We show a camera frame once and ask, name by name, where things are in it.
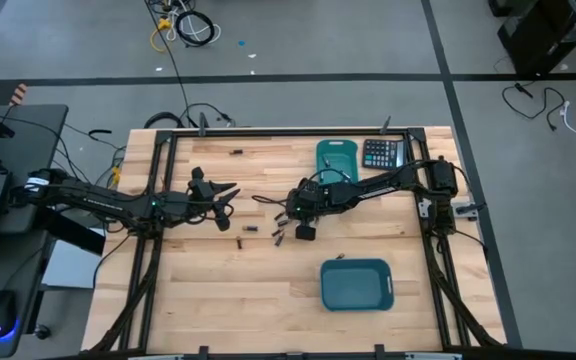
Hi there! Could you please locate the black computer mouse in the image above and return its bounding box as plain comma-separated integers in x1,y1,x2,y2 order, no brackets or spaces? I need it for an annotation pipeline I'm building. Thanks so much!
0,289,19,338

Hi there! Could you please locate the dark teal plastic bin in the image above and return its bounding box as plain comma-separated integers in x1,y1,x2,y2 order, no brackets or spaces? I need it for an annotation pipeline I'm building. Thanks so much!
319,258,395,313

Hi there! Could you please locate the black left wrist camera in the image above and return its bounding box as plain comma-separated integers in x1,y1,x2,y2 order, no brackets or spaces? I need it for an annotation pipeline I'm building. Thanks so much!
214,202,233,233

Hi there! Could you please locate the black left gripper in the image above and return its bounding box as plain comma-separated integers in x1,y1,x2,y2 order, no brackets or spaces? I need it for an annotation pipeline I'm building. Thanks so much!
185,167,242,217

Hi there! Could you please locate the black equipment cabinet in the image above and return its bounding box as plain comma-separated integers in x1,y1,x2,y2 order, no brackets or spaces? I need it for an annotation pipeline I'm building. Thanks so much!
487,0,576,77

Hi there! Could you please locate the black power cable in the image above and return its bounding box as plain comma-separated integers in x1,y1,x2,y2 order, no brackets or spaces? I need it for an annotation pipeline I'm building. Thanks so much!
500,81,568,133

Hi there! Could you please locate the white floor cable bundle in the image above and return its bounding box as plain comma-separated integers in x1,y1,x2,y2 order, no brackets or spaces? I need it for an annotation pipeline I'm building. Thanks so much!
165,0,222,44

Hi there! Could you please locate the black desk calculator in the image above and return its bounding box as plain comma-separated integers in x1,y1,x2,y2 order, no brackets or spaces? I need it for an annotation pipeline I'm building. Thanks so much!
361,138,408,171

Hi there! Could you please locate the white light strip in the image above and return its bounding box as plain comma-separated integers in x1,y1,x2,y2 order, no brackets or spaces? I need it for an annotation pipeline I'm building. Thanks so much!
405,352,464,360

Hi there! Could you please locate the yellow floor cable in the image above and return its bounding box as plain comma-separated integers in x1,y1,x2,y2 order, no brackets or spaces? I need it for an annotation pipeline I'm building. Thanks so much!
148,16,174,54

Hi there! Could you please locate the black coiled cable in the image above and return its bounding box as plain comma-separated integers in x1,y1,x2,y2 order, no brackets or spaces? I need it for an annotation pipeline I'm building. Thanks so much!
174,10,216,49

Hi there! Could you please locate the black cable loop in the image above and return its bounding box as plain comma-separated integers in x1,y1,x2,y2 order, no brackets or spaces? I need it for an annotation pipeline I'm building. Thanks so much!
142,110,185,130

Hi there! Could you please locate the thin black curved cable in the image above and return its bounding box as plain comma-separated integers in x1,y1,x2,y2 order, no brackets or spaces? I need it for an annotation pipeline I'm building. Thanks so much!
180,102,237,129

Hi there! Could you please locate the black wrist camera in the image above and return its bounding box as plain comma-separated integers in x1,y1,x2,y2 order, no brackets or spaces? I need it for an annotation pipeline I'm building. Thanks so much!
214,202,233,233
294,224,318,242

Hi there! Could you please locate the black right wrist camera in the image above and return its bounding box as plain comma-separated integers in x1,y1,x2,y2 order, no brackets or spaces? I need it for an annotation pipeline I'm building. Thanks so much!
294,224,318,242

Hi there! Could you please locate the black aluminium table frame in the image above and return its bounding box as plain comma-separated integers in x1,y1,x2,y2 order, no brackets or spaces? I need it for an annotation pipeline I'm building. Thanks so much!
86,127,507,359

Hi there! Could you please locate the light teal plastic bin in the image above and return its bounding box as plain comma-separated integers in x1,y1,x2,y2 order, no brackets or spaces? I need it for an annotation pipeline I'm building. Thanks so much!
315,138,360,186

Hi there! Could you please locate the dark grey desk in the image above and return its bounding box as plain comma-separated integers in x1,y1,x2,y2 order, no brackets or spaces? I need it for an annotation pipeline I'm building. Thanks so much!
0,229,53,359
0,104,69,236

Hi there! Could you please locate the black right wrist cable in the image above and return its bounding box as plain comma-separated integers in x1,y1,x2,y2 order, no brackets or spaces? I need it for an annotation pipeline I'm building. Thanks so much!
250,167,354,207

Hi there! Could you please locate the orange black striped object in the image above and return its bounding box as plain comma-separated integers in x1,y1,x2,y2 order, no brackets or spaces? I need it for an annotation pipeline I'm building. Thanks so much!
9,83,29,107

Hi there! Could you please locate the black desk leg bar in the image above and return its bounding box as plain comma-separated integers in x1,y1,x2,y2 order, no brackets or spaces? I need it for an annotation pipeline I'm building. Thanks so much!
35,207,107,257

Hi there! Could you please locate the light grey panel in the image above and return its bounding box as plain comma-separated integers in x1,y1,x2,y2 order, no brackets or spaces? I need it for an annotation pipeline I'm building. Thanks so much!
41,238,105,292

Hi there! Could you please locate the long black floor cable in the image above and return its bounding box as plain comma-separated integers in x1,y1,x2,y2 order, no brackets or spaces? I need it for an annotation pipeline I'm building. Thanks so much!
143,0,192,129

